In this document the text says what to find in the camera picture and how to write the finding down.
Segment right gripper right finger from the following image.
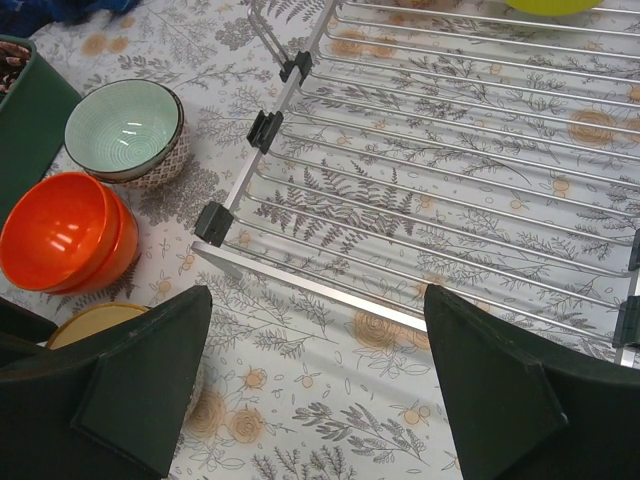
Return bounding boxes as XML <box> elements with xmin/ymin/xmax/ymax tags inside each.
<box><xmin>424</xmin><ymin>285</ymin><xmax>639</xmax><ymax>479</ymax></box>

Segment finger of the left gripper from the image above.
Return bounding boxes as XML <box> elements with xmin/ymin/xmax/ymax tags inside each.
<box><xmin>0</xmin><ymin>299</ymin><xmax>57</xmax><ymax>368</ymax></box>

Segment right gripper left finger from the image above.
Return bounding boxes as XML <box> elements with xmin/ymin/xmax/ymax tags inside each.
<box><xmin>1</xmin><ymin>286</ymin><xmax>212</xmax><ymax>479</ymax></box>

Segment cream bird pattern bowl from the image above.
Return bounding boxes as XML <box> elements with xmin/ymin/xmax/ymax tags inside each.
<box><xmin>46</xmin><ymin>302</ymin><xmax>149</xmax><ymax>349</ymax></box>

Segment orange bowl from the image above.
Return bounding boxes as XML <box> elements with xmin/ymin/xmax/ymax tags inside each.
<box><xmin>1</xmin><ymin>173</ymin><xmax>120</xmax><ymax>293</ymax></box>
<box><xmin>51</xmin><ymin>187</ymin><xmax>139</xmax><ymax>295</ymax></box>

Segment brown floral pattern bowl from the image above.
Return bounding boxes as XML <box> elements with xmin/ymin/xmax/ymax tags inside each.
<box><xmin>118</xmin><ymin>121</ymin><xmax>191</xmax><ymax>189</ymax></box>

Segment light teal bowl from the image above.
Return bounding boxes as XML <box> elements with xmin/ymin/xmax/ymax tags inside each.
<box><xmin>64</xmin><ymin>79</ymin><xmax>187</xmax><ymax>184</ymax></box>

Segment lime green bowl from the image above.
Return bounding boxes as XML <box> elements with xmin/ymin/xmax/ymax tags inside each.
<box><xmin>506</xmin><ymin>0</ymin><xmax>601</xmax><ymax>17</ymax></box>

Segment black gold rimmed bowl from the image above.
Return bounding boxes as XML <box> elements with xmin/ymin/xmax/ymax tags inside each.
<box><xmin>185</xmin><ymin>365</ymin><xmax>205</xmax><ymax>418</ymax></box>

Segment metal dish rack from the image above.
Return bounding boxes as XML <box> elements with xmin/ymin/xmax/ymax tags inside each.
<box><xmin>194</xmin><ymin>1</ymin><xmax>639</xmax><ymax>367</ymax></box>

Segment green compartment organizer tray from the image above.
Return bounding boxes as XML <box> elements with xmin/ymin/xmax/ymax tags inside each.
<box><xmin>1</xmin><ymin>35</ymin><xmax>81</xmax><ymax>221</ymax></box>

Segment blue plaid cloth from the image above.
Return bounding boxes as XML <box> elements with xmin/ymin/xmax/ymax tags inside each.
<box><xmin>49</xmin><ymin>0</ymin><xmax>140</xmax><ymax>24</ymax></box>

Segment patterned hair ties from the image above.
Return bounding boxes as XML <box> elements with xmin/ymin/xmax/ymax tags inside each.
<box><xmin>0</xmin><ymin>40</ymin><xmax>32</xmax><ymax>96</ymax></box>

